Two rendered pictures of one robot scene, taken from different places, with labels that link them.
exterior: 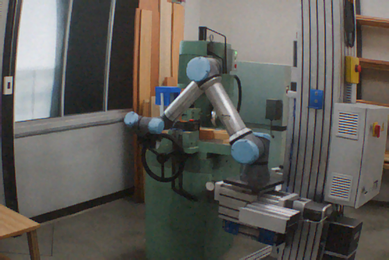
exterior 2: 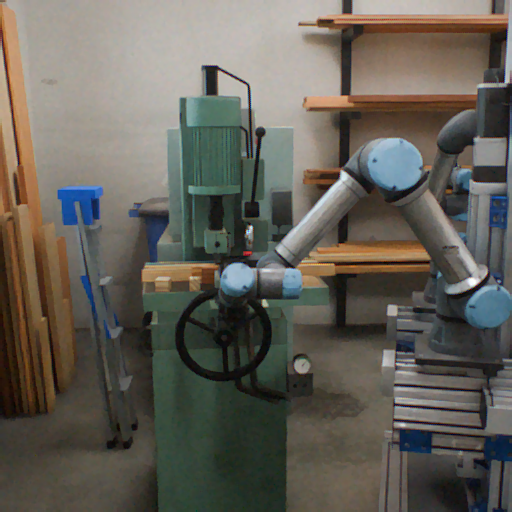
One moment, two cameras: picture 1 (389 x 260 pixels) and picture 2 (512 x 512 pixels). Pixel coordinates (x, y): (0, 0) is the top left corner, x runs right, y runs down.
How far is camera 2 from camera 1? 1.40 m
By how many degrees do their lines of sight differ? 31
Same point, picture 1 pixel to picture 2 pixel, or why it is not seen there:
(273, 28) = (179, 56)
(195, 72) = (397, 172)
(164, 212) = (200, 435)
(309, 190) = not seen: outside the picture
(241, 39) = (118, 82)
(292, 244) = not seen: outside the picture
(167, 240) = (209, 490)
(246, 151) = (498, 306)
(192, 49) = (224, 116)
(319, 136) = not seen: outside the picture
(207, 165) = (283, 329)
